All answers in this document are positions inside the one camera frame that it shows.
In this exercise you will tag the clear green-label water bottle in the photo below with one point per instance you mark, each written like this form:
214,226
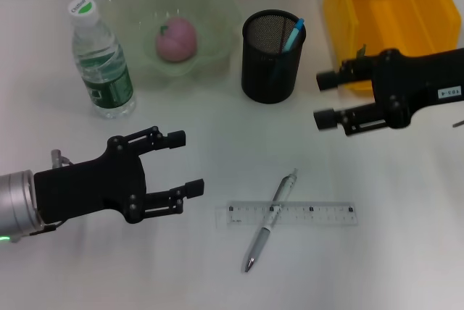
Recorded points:
105,82

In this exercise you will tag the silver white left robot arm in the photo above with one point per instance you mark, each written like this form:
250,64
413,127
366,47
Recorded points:
18,201

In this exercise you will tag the transparent plastic ruler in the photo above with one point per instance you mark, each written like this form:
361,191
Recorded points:
319,214

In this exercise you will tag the silver ballpoint pen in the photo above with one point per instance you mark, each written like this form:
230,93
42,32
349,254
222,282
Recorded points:
259,241

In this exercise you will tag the pink toy peach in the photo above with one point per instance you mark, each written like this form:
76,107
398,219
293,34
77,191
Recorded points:
177,40

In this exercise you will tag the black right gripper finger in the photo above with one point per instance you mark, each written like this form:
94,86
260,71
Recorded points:
324,119
328,80

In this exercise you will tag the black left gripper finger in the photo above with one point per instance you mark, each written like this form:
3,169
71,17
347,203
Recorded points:
195,187
177,139

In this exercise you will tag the translucent green fruit plate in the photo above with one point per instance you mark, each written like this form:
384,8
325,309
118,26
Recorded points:
217,34

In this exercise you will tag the black mesh pen holder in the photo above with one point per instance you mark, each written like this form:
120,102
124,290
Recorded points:
268,82

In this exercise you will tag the green plastic wrapper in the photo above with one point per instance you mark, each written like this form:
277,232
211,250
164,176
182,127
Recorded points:
361,52

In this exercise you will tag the yellow plastic bin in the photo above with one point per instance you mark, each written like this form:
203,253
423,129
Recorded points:
398,16

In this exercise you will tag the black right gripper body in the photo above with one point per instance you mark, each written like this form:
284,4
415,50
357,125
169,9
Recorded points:
413,82

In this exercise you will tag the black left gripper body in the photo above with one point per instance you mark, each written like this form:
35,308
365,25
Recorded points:
90,187

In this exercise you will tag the blue plastic scissors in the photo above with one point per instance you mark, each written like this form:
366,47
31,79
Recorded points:
294,36

